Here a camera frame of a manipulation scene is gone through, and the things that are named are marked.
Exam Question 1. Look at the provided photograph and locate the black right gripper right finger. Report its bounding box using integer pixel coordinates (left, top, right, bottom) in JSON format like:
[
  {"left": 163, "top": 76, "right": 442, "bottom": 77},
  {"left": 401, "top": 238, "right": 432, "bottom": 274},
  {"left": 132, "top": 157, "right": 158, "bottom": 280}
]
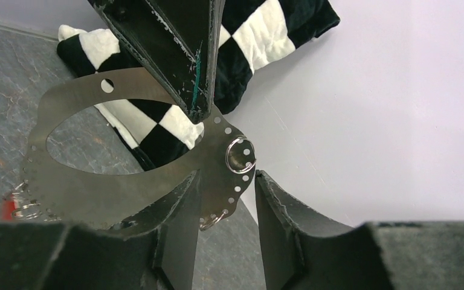
[{"left": 255, "top": 170, "right": 360, "bottom": 289}]

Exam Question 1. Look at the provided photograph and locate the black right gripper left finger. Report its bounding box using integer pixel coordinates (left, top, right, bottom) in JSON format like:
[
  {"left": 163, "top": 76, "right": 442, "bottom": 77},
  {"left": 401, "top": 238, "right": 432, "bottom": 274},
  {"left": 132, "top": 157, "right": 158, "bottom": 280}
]
[{"left": 108, "top": 171, "right": 201, "bottom": 289}]

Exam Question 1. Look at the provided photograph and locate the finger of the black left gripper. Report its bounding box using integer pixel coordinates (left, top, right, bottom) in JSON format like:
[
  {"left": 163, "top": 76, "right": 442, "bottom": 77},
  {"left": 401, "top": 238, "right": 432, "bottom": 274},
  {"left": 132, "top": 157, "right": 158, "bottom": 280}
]
[
  {"left": 199, "top": 0, "right": 225, "bottom": 120},
  {"left": 88, "top": 0, "right": 212, "bottom": 123}
]

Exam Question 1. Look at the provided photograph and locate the silver metal keyring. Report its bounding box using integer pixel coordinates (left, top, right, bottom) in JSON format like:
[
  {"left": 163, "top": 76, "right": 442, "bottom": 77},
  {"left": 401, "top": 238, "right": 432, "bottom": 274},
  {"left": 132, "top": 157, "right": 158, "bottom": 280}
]
[{"left": 225, "top": 136, "right": 257, "bottom": 174}]

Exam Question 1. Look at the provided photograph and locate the red capped key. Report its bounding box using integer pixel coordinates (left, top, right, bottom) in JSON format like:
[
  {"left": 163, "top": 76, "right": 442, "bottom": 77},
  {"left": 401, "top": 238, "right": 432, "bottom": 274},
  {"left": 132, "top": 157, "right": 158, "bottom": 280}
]
[{"left": 1, "top": 193, "right": 16, "bottom": 221}]

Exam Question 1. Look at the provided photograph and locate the black white checkered pillow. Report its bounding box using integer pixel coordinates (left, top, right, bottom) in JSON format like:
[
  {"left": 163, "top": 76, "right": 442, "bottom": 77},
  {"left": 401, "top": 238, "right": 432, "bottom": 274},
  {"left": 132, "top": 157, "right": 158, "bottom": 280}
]
[{"left": 57, "top": 1, "right": 340, "bottom": 171}]

